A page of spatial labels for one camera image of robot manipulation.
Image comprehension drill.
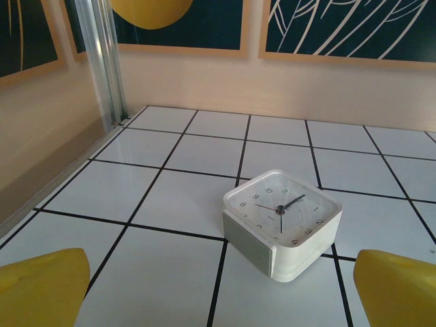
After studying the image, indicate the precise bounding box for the wall panel with gold oval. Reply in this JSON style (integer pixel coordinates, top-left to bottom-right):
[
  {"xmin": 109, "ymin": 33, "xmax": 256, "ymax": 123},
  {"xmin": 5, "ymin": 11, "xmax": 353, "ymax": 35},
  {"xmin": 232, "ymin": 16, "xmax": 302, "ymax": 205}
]
[{"xmin": 63, "ymin": 0, "xmax": 250, "ymax": 63}]

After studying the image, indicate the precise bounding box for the aluminium frame post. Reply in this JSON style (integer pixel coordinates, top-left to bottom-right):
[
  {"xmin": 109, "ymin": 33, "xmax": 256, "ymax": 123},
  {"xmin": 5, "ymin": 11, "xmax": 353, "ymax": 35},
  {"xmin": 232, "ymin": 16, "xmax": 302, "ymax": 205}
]
[{"xmin": 73, "ymin": 0, "xmax": 131, "ymax": 132}]

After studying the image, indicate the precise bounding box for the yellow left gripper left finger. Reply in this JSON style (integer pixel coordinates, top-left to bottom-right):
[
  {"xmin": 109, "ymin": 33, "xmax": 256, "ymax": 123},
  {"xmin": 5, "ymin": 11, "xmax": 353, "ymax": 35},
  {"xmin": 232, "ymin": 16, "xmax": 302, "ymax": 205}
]
[{"xmin": 0, "ymin": 247, "xmax": 91, "ymax": 327}]

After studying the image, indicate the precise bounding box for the white square alarm clock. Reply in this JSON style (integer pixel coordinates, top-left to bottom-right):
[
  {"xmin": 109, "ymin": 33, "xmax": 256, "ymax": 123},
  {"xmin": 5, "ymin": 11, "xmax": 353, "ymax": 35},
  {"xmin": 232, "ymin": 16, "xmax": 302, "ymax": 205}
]
[{"xmin": 223, "ymin": 169, "xmax": 343, "ymax": 283}]

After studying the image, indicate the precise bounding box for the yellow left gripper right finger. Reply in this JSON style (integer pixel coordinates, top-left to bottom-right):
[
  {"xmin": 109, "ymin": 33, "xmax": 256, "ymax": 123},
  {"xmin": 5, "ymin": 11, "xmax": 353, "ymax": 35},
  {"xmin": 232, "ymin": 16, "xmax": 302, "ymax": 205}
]
[{"xmin": 353, "ymin": 249, "xmax": 436, "ymax": 327}]

